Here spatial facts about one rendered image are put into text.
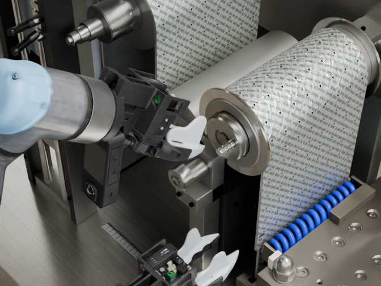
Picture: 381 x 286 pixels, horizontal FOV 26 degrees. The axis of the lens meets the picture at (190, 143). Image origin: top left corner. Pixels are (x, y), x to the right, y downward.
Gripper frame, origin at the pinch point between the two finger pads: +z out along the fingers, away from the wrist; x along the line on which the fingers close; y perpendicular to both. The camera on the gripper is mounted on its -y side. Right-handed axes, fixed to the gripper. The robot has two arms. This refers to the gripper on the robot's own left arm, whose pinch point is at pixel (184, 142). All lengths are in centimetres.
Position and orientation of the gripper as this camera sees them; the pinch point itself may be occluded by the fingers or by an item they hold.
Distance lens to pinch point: 111.4
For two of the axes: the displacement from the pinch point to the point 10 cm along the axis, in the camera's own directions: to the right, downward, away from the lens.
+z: 5.6, 0.9, 8.2
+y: 4.7, -8.5, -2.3
